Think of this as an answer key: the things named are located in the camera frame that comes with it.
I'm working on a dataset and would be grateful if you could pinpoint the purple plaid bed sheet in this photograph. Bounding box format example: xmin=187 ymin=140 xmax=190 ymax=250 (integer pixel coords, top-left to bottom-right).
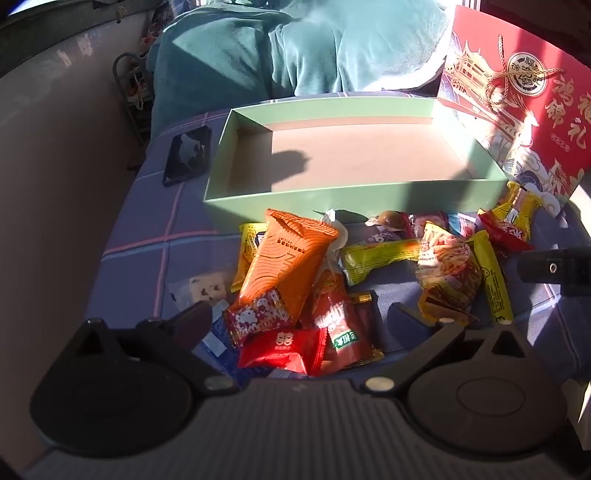
xmin=23 ymin=90 xmax=591 ymax=480

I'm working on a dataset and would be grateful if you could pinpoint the light blue snack packet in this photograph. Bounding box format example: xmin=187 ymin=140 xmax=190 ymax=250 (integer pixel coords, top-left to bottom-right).
xmin=447 ymin=212 xmax=481 ymax=238

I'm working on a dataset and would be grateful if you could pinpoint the yellow-green long snack packet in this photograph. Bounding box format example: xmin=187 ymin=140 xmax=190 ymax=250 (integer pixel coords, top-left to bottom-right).
xmin=339 ymin=237 xmax=426 ymax=287

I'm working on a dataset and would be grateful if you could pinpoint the yellow red noodle snack bag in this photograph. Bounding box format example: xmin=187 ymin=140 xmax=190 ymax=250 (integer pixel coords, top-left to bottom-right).
xmin=414 ymin=220 xmax=483 ymax=326

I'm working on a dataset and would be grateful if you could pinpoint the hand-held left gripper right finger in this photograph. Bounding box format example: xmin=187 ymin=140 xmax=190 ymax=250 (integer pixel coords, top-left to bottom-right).
xmin=362 ymin=302 xmax=532 ymax=396

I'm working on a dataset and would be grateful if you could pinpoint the yellow red-centre snack packet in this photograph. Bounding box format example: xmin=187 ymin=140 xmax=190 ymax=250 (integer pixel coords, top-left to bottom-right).
xmin=492 ymin=181 xmax=546 ymax=241

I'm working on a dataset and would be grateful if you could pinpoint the red gift bag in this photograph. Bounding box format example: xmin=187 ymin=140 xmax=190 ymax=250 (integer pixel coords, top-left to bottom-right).
xmin=436 ymin=4 xmax=591 ymax=215

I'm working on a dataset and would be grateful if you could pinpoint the yellow long snack packet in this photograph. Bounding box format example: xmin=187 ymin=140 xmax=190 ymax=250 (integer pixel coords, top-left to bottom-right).
xmin=466 ymin=229 xmax=514 ymax=324

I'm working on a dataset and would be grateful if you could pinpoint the yellow blue-print snack packet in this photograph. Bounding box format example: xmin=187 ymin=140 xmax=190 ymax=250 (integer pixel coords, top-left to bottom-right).
xmin=230 ymin=222 xmax=269 ymax=294

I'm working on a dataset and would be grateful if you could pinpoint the red white-print snack packet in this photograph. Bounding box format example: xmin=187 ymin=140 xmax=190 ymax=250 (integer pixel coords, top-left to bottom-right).
xmin=477 ymin=209 xmax=536 ymax=252

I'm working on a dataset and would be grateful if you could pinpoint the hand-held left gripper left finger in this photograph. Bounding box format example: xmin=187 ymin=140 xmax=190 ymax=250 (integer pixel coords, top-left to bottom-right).
xmin=74 ymin=300 xmax=239 ymax=398

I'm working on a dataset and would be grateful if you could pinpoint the clear dark-print packet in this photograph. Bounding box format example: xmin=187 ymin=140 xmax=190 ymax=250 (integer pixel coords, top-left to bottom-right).
xmin=167 ymin=272 xmax=232 ymax=308

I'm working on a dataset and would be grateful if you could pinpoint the red-orange green-label long packet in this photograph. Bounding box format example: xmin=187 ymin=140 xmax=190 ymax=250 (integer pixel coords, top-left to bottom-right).
xmin=300 ymin=210 xmax=385 ymax=370

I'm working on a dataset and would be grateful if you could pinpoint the purple snack packet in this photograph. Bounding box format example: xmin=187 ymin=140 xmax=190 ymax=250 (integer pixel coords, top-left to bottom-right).
xmin=355 ymin=226 xmax=407 ymax=245

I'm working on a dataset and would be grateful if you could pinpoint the plain red snack packet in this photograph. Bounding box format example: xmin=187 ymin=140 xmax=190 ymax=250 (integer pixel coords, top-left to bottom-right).
xmin=238 ymin=328 xmax=328 ymax=377

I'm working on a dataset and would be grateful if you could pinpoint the pink snack packet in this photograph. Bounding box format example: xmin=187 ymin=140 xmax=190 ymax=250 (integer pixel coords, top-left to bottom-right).
xmin=409 ymin=211 xmax=450 ymax=238

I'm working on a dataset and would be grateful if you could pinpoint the dark brown snack packet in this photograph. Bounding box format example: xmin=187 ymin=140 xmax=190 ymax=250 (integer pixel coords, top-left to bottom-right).
xmin=348 ymin=291 xmax=386 ymax=352

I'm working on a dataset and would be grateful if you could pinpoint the blue white snack packet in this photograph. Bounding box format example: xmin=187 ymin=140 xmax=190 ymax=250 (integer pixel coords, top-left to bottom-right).
xmin=194 ymin=300 xmax=245 ymax=379

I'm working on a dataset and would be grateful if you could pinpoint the red white-patterned small packet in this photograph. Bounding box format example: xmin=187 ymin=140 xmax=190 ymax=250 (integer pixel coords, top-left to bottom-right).
xmin=223 ymin=288 xmax=294 ymax=349

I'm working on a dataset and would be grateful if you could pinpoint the brown wrapped candy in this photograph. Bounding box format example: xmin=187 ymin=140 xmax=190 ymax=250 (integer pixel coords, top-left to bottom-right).
xmin=366 ymin=210 xmax=409 ymax=232

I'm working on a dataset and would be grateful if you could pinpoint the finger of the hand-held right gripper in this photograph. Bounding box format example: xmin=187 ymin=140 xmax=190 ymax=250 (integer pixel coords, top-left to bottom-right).
xmin=516 ymin=248 xmax=591 ymax=288

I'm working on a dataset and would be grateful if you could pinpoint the black phone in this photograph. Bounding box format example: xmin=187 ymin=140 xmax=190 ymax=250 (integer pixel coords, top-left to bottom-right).
xmin=163 ymin=124 xmax=213 ymax=188

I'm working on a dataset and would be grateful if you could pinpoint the teal fleece blanket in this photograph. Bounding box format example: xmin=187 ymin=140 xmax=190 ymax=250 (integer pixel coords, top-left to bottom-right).
xmin=147 ymin=0 xmax=455 ymax=137

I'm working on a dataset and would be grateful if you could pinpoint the green cardboard box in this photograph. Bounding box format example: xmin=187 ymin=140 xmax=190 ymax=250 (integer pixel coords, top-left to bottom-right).
xmin=203 ymin=95 xmax=511 ymax=232

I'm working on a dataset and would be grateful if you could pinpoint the orange wavy-line snack packet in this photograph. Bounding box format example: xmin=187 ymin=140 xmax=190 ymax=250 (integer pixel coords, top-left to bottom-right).
xmin=238 ymin=209 xmax=341 ymax=324

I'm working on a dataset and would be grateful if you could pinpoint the black metal rack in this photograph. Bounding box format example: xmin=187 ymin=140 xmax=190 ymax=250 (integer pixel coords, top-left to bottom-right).
xmin=112 ymin=52 xmax=154 ymax=171

